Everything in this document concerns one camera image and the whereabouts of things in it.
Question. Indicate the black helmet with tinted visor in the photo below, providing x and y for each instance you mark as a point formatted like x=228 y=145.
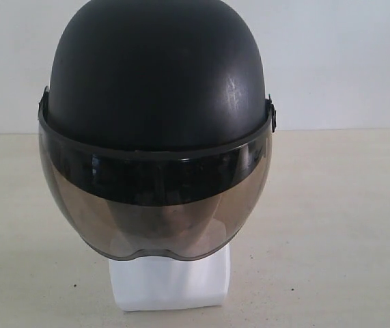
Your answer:
x=155 y=132

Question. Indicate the white mannequin head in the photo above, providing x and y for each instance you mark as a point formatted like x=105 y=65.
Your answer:
x=158 y=283

